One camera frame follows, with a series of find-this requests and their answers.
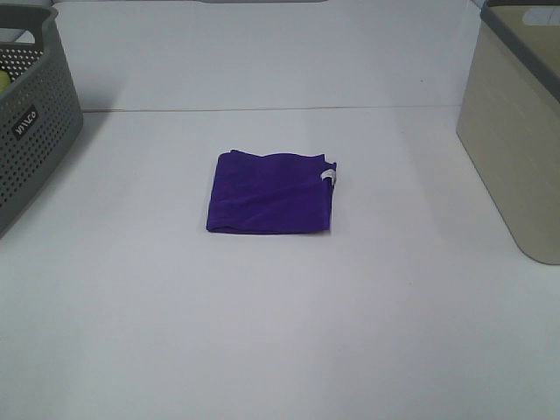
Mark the beige plastic storage bin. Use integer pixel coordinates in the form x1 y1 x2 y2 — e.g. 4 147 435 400
457 1 559 265

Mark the purple towel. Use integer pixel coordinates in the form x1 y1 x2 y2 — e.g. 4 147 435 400
206 150 337 235

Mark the grey perforated plastic basket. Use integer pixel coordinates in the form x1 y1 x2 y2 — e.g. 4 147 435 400
1 3 83 231

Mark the yellow-green cloth in basket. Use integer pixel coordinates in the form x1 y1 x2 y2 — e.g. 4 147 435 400
0 71 11 92

